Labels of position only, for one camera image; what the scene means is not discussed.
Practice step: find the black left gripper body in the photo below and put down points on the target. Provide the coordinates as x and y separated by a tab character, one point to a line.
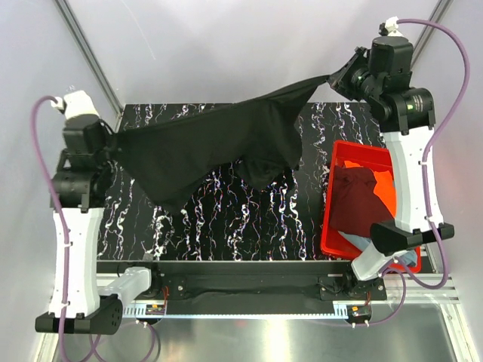
106	133

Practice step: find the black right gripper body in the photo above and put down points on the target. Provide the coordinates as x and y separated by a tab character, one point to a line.
349	82

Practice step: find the black t shirt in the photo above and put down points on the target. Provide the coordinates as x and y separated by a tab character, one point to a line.
170	160

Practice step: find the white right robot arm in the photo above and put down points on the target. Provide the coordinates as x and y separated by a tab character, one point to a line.
381	76

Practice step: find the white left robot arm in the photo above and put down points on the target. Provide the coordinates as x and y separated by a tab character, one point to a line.
78	191

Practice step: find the red plastic bin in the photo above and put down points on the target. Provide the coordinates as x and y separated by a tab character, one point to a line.
332	243

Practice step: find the orange t shirt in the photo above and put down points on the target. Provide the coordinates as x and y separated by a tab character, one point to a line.
373	181

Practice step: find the maroon t shirt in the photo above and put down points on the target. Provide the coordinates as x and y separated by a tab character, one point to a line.
350	211

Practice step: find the left orange connector box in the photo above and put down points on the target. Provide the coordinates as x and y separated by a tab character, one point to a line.
155	309

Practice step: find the orange connector box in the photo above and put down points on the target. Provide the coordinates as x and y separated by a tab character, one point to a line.
155	309
360	311

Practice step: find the light blue t shirt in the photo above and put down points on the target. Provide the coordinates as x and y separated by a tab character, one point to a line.
361	243

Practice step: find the right orange connector box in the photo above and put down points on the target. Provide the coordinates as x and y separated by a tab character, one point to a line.
360	311

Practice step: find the left aluminium corner post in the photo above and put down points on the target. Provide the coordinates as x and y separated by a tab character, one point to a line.
81	40

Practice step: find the aluminium corner post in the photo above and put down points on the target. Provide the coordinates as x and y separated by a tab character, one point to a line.
437	15
81	40

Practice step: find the right aluminium corner post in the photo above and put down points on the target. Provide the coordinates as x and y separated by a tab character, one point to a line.
437	15

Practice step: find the white slotted cable duct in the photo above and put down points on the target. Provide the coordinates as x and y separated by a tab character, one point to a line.
312	309

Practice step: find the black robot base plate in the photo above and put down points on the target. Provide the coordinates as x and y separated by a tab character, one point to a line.
261	282

